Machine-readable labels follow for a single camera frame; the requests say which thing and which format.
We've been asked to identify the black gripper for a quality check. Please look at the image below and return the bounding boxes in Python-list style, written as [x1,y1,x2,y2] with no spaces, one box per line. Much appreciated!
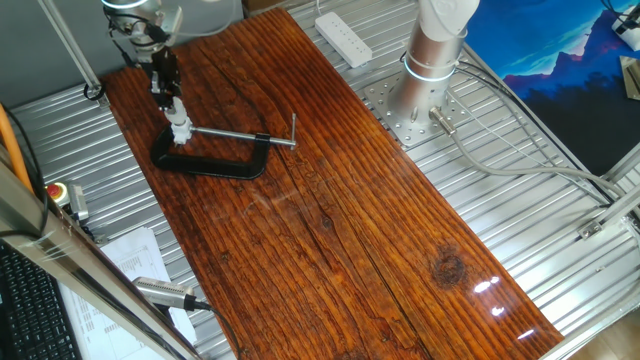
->
[149,45,183,111]

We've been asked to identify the blue mountain picture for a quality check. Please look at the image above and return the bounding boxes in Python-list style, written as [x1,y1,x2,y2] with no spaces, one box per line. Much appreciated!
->
[464,0,640,177]

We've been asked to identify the black keyboard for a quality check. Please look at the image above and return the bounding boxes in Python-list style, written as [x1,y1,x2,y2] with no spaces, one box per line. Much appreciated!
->
[0,242,84,360]

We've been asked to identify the brown wooden board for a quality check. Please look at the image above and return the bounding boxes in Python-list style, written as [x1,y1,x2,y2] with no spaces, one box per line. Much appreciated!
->
[102,7,565,360]

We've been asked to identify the silver ribbed camera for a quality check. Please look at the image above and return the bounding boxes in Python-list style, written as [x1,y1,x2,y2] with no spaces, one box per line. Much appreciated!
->
[132,276,197,312]

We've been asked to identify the orange tube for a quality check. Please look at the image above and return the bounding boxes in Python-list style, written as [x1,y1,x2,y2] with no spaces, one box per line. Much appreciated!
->
[0,103,34,195]

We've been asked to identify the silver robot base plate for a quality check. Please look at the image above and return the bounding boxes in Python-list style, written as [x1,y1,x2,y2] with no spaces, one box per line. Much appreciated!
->
[363,74,471,148]

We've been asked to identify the printed paper sheets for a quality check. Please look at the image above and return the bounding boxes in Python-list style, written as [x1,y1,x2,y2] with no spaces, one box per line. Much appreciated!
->
[57,227,199,360]

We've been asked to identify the small white cap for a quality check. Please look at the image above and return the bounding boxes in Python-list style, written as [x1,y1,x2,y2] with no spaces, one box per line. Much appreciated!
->
[164,97,191,127]

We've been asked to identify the shiny metal frame bar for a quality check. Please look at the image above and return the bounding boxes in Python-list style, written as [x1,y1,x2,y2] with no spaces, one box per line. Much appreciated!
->
[0,159,201,360]

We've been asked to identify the black metal C-clamp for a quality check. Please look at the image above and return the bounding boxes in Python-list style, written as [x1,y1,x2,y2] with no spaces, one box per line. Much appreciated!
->
[149,113,299,182]

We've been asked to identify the white lamp socket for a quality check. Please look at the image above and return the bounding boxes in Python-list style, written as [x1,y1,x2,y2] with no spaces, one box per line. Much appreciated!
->
[169,118,194,147]

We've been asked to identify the white paper roll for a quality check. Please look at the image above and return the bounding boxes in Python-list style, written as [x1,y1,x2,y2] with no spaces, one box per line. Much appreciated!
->
[611,4,640,52]

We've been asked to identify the thick grey robot cable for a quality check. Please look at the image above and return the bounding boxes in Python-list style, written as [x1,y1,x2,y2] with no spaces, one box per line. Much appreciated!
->
[428,106,629,207]

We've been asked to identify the black camera cable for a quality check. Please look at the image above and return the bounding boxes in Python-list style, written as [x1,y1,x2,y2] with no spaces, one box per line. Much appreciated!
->
[192,298,242,360]

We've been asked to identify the white power strip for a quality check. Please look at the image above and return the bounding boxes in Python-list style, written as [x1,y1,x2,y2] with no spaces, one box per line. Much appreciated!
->
[314,11,374,69]

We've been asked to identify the thick black cable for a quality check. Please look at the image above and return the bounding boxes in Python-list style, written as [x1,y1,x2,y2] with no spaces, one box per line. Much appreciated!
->
[106,12,169,69]

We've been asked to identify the aluminium frame pole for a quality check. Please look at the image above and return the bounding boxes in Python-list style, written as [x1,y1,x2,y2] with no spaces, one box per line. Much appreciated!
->
[37,0,112,109]

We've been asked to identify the beige crumpled object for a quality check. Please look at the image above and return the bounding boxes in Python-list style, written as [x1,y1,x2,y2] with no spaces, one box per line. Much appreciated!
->
[619,55,640,102]

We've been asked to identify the thin white cable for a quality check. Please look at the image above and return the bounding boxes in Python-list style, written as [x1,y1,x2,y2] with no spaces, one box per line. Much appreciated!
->
[446,88,609,204]

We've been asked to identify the aluminium frame profile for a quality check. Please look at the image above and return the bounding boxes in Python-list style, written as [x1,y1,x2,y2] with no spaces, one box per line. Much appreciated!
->
[578,142,640,241]

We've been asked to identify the red emergency stop button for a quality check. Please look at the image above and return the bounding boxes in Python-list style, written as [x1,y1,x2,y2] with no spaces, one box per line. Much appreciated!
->
[44,181,90,222]

